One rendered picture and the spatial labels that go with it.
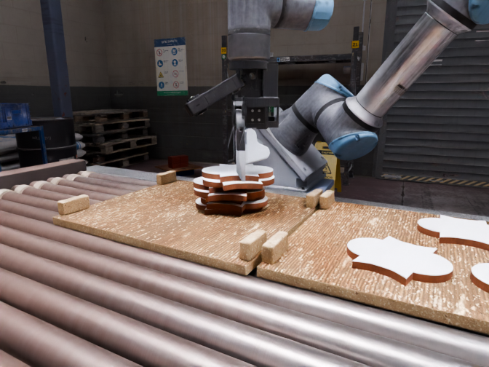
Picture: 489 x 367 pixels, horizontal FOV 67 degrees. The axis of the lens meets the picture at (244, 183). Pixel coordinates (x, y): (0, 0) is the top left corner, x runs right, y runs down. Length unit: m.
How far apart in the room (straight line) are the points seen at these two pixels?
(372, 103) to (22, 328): 0.82
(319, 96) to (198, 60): 5.16
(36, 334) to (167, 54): 6.14
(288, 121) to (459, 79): 4.33
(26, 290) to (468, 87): 5.13
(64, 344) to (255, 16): 0.54
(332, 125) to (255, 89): 0.37
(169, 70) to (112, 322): 6.10
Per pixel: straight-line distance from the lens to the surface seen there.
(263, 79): 0.68
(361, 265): 0.51
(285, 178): 1.11
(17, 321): 0.49
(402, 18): 5.35
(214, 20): 6.09
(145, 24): 6.77
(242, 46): 0.66
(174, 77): 6.39
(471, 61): 5.33
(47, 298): 0.52
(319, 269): 0.50
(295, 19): 0.71
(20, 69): 6.14
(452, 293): 0.50
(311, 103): 1.08
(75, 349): 0.42
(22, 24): 6.28
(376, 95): 0.96
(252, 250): 0.51
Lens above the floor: 1.16
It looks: 14 degrees down
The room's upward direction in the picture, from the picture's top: straight up
